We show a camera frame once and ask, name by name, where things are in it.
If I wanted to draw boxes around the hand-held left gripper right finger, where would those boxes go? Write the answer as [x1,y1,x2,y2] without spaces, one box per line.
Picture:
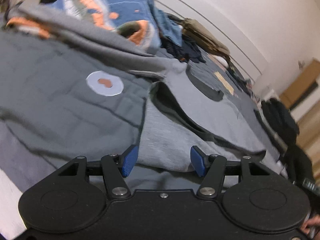
[190,145,270,201]

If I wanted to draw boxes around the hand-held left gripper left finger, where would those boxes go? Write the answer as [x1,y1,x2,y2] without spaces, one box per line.
[57,144,139,201]

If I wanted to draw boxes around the grey sweatshirt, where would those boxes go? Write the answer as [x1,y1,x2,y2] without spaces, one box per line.
[7,4,280,180]

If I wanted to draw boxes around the stack of folded dark clothes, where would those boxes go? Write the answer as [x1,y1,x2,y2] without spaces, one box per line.
[255,97,300,153]

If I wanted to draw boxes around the person's right hand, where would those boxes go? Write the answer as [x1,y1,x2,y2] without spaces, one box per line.
[300,215,320,238]

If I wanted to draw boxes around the black folded garment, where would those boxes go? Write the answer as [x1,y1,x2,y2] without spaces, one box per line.
[282,142,315,188]

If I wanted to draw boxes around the grey printed bed quilt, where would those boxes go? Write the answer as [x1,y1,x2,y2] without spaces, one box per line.
[0,17,288,198]

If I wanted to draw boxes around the tall cardboard roll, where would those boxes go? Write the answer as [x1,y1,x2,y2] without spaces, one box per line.
[279,57,320,109]

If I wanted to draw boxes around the dark dotted garment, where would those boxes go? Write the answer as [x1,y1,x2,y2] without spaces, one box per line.
[162,37,188,63]

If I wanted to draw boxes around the folded khaki blankets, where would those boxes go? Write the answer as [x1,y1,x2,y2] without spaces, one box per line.
[180,17,230,55]

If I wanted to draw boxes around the light blue denim garment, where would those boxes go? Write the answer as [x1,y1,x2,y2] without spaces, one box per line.
[150,7,183,47]

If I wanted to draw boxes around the blue orange printed blanket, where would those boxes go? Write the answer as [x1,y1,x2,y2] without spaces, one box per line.
[6,0,163,52]

